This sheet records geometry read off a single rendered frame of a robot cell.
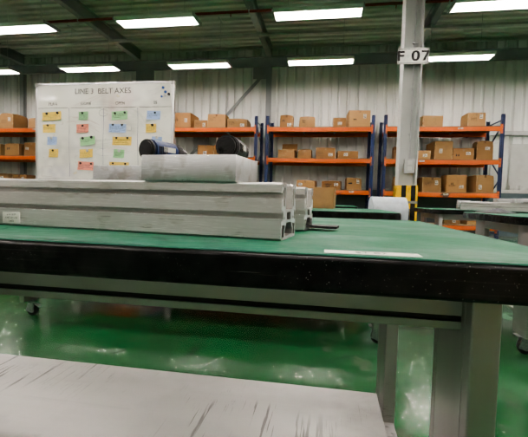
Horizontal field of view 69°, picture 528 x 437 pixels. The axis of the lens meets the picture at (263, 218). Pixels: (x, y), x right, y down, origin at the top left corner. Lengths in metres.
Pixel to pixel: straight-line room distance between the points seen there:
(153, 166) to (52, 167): 3.93
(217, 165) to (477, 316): 0.40
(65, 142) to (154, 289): 3.93
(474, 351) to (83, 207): 0.63
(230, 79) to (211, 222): 11.56
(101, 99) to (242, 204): 3.81
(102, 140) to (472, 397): 3.99
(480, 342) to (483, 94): 11.81
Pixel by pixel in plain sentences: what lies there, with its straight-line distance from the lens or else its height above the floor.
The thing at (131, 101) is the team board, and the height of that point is 1.75.
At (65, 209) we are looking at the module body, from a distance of 0.76.
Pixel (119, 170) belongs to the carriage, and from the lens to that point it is 0.91.
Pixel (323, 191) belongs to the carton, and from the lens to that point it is 2.78.
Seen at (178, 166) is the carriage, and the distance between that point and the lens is 0.61.
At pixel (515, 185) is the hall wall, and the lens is 12.25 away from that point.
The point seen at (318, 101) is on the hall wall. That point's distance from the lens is 11.57.
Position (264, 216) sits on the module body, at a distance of 0.58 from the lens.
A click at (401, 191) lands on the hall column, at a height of 1.01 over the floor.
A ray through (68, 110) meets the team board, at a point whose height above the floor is 1.67.
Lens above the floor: 0.84
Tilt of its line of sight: 3 degrees down
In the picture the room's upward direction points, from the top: 2 degrees clockwise
